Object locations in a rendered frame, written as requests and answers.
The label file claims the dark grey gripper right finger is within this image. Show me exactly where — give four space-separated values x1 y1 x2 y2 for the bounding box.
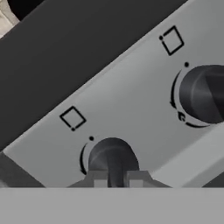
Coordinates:
126 170 172 189

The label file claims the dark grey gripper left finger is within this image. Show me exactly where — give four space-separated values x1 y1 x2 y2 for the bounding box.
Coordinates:
67 170 109 189

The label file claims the black stove knob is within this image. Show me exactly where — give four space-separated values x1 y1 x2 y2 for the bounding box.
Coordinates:
87 136 140 188
178 64 224 125

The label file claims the grey and black stove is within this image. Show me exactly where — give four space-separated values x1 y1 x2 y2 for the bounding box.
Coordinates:
0 0 224 189

